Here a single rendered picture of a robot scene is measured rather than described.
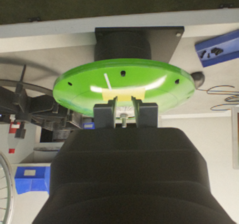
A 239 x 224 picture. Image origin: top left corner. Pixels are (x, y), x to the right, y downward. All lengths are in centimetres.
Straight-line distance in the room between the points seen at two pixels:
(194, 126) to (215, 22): 100
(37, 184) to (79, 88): 118
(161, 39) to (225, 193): 118
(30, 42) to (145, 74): 32
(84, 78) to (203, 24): 29
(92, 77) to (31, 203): 128
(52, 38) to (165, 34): 27
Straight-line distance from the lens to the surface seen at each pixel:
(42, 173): 120
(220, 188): 141
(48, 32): 46
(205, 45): 50
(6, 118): 103
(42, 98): 66
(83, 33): 43
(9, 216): 87
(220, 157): 141
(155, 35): 43
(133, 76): 27
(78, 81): 30
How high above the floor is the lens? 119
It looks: 18 degrees down
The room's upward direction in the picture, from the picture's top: 179 degrees clockwise
